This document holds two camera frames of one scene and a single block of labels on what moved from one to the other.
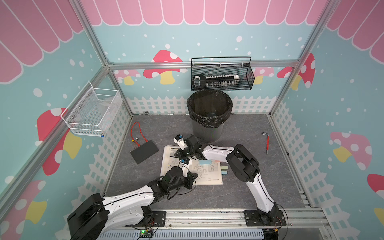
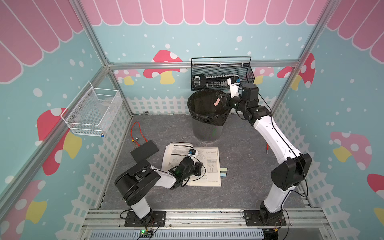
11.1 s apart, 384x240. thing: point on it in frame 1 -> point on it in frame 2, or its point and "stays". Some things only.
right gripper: [179, 151] -> [228, 97]
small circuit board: [146, 232] stays
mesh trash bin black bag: [209, 110] stays
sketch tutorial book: [207, 172] stays
